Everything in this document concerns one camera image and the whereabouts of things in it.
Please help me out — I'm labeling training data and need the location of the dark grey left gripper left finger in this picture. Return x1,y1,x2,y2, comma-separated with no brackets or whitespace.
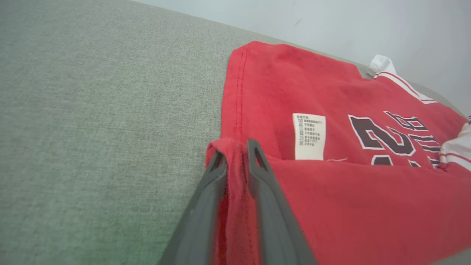
158,150,229,265

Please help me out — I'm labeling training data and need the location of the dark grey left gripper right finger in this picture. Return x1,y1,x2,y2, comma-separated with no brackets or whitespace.
247,138,319,265

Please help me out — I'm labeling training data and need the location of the red basketball jersey number 23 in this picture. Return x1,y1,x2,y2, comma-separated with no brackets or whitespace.
205,40,471,265

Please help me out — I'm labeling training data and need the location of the grey fabric sofa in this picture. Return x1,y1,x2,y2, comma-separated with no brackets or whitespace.
0,0,471,265

